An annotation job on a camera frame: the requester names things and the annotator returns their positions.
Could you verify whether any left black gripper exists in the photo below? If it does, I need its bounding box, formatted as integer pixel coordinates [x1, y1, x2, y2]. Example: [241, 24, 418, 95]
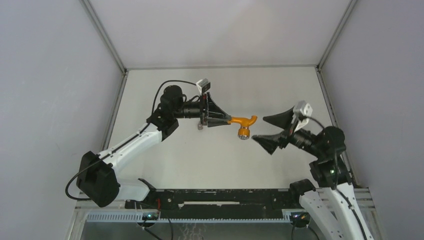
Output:
[172, 92, 231, 128]

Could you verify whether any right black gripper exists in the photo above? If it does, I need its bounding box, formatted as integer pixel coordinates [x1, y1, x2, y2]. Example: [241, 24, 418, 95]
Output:
[251, 105, 323, 158]

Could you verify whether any silver metal faucet fitting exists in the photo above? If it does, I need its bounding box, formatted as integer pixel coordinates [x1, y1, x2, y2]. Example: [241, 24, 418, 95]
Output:
[197, 122, 204, 131]

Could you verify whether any orange faucet body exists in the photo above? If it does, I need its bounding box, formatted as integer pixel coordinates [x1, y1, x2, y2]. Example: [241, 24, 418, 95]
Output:
[228, 115, 258, 140]

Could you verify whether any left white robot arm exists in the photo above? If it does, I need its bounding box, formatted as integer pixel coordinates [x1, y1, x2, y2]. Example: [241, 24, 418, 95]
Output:
[76, 85, 232, 209]

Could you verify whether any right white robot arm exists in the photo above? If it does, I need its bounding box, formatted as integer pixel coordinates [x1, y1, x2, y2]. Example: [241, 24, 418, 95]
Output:
[251, 103, 374, 240]

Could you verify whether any right green circuit board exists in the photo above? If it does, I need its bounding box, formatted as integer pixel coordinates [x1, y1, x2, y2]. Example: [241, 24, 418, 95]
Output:
[290, 213, 311, 223]

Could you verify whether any green circuit board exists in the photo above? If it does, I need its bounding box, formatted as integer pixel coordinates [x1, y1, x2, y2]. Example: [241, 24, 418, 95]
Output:
[290, 213, 311, 223]
[142, 213, 160, 222]

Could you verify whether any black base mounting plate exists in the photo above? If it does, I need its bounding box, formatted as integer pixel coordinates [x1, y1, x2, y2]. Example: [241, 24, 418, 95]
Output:
[124, 188, 303, 220]

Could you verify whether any left green circuit board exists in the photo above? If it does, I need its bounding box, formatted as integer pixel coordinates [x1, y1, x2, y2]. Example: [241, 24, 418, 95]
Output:
[142, 213, 160, 222]

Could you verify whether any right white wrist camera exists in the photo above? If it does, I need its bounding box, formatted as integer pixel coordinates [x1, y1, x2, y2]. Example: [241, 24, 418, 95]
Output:
[292, 100, 313, 132]

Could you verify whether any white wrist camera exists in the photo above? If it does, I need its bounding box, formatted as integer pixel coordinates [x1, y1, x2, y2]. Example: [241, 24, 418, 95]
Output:
[195, 78, 211, 95]
[292, 100, 313, 132]

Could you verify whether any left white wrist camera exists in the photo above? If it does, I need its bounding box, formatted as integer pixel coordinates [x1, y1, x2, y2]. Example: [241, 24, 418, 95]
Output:
[195, 78, 211, 95]

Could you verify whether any right black camera cable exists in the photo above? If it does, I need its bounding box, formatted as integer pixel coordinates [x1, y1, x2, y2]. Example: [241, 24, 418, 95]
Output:
[306, 116, 327, 131]

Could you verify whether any black camera cable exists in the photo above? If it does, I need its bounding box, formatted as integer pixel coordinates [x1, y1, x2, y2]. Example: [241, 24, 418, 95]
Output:
[306, 116, 327, 131]
[151, 79, 199, 115]

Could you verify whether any left black camera cable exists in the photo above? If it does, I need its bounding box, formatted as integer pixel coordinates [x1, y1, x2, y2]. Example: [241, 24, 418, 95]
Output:
[151, 79, 199, 115]

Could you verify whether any white slotted cable duct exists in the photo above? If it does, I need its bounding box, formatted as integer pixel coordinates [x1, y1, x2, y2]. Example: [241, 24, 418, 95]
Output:
[86, 211, 291, 223]

